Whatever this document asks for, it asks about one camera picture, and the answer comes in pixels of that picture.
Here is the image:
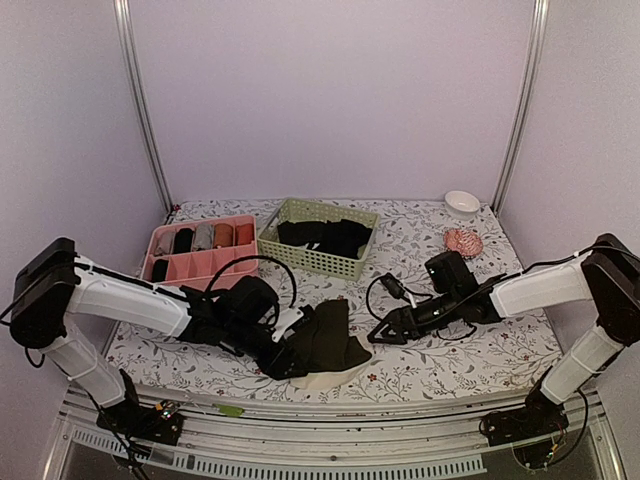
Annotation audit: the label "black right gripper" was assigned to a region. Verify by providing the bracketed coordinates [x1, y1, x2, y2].
[367, 290, 461, 346]

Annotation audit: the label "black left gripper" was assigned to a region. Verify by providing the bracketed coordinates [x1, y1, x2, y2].
[224, 318, 310, 382]

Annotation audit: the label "dark green underwear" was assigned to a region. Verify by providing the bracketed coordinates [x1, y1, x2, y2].
[288, 299, 373, 391]

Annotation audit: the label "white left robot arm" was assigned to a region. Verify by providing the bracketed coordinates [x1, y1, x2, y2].
[1, 237, 308, 434]

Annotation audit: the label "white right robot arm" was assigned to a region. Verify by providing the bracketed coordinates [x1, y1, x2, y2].
[368, 234, 639, 436]

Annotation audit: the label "orange rolled underwear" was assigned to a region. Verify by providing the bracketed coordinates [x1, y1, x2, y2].
[235, 223, 255, 246]

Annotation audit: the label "brown rolled underwear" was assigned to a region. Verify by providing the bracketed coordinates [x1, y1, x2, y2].
[213, 223, 235, 249]

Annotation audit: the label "grey rolled underwear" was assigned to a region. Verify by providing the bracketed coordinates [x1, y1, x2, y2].
[192, 223, 215, 252]

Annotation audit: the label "black rolled underwear front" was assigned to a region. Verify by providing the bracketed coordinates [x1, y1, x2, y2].
[151, 259, 169, 283]

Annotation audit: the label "black rolled underwear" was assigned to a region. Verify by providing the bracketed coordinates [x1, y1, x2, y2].
[173, 228, 194, 255]
[151, 259, 169, 283]

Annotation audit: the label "beige rolled underwear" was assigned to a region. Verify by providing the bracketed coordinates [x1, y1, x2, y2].
[152, 230, 175, 257]

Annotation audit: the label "floral white table mat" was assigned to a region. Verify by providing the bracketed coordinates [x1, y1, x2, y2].
[106, 200, 561, 404]

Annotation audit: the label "pink divided organizer box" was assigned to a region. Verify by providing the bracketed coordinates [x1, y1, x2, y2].
[141, 215, 259, 290]

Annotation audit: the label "green tape piece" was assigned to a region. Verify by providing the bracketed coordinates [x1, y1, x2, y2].
[214, 403, 245, 418]

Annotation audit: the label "black clothes in basket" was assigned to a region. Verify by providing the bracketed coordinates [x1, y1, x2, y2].
[277, 219, 373, 259]

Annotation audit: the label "green plastic basket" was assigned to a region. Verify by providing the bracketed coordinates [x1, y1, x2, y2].
[258, 198, 380, 281]

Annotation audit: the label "white ceramic bowl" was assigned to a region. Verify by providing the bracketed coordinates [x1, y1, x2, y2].
[444, 190, 481, 221]

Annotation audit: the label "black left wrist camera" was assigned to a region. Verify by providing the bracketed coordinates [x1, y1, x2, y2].
[228, 276, 280, 327]

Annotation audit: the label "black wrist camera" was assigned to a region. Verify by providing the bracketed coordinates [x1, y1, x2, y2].
[425, 251, 477, 294]
[228, 276, 280, 327]

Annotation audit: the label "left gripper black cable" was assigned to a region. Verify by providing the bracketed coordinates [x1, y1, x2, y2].
[205, 255, 299, 311]

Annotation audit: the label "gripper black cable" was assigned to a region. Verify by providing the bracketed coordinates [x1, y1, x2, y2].
[205, 255, 299, 311]
[366, 273, 476, 341]

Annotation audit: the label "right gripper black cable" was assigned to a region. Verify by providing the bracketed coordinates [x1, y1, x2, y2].
[366, 273, 476, 341]

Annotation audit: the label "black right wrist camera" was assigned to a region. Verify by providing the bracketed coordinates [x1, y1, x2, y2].
[425, 251, 477, 294]

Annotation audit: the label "aluminium front rail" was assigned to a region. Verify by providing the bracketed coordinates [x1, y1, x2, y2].
[47, 384, 624, 480]

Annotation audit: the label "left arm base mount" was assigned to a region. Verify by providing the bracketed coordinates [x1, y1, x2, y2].
[96, 369, 184, 446]

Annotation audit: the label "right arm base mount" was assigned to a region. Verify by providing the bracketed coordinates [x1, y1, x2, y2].
[479, 380, 569, 446]

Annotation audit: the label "left aluminium frame post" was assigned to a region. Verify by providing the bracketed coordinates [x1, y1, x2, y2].
[113, 0, 173, 213]

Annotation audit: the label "aluminium frame post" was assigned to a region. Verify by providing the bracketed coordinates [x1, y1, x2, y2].
[113, 0, 173, 213]
[491, 0, 550, 217]

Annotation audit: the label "right aluminium frame post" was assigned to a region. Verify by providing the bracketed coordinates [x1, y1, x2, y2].
[491, 0, 550, 217]

